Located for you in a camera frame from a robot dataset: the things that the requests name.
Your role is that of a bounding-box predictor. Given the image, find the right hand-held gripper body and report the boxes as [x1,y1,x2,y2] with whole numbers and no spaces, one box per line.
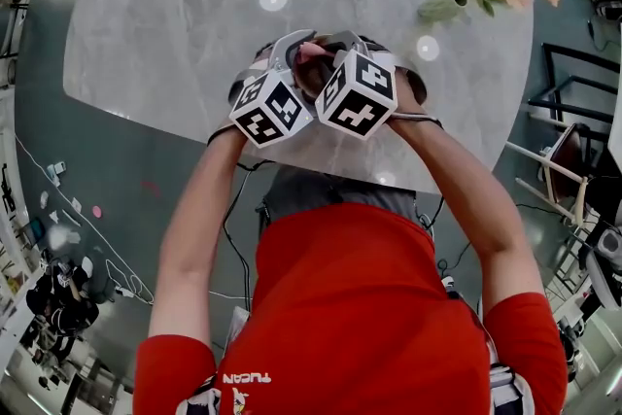
[314,50,399,141]

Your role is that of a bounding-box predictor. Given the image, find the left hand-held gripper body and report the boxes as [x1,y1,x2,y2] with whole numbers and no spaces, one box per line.
[228,67,315,150]

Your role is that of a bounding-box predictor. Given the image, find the pink cloth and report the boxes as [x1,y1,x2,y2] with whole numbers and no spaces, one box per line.
[296,41,336,67]

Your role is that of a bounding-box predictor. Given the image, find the person's left forearm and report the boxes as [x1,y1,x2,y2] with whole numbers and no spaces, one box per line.
[148,123,254,341]

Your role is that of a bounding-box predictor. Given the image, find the person's right forearm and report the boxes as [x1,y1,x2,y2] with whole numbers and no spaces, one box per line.
[386,114,545,322]

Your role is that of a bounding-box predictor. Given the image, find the pale green vase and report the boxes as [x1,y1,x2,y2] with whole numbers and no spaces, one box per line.
[417,0,470,23]

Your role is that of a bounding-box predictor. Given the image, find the grey marble table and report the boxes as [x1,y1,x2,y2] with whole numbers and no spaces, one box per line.
[62,0,536,196]

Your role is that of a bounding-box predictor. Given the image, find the person's red shirt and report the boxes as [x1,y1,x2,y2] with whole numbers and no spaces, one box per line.
[133,202,570,415]

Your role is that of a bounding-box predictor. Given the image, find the wooden chair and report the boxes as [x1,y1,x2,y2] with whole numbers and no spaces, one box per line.
[504,123,592,227]

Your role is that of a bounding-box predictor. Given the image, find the scattered small white items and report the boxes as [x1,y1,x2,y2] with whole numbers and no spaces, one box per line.
[38,159,84,227]

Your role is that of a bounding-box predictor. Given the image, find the white table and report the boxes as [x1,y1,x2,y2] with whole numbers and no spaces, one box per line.
[609,21,622,152]

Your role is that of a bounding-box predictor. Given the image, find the black cable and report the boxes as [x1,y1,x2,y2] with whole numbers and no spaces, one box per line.
[206,125,259,313]

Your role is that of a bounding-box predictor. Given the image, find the white floor cable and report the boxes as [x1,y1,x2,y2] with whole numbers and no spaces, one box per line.
[13,133,156,306]

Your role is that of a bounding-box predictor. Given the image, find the black metal frame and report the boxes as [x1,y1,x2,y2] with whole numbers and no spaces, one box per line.
[527,42,621,127]

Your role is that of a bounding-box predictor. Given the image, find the white shoulder strap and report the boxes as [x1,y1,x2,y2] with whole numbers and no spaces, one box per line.
[439,274,536,415]

